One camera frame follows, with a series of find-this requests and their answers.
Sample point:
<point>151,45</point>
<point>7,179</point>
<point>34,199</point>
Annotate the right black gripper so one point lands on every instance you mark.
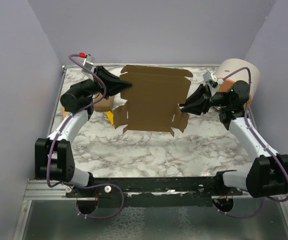
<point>201,93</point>

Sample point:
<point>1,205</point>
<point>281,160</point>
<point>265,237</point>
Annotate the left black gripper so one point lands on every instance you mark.
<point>114,84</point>

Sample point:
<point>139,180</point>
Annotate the brown cardboard box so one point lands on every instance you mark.
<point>153,101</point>

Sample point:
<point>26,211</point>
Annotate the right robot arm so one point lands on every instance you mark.
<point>268,174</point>

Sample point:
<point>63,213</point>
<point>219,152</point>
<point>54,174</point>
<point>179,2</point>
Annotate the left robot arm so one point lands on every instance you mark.
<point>53,155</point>

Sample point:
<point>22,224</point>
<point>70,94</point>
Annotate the small folded cardboard box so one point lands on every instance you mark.
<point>104,105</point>

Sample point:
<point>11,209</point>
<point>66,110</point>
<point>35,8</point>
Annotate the yellow block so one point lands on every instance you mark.
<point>110,117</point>

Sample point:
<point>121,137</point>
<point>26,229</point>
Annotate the orange book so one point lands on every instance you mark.
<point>64,113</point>

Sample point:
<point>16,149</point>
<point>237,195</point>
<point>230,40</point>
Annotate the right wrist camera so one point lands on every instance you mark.
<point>212,82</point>

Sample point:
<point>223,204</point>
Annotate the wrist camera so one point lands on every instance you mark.
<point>88,64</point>
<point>212,82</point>

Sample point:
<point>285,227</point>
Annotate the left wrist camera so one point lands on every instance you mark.
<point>88,64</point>

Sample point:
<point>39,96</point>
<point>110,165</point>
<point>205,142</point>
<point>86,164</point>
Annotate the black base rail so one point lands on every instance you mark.
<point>152,192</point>

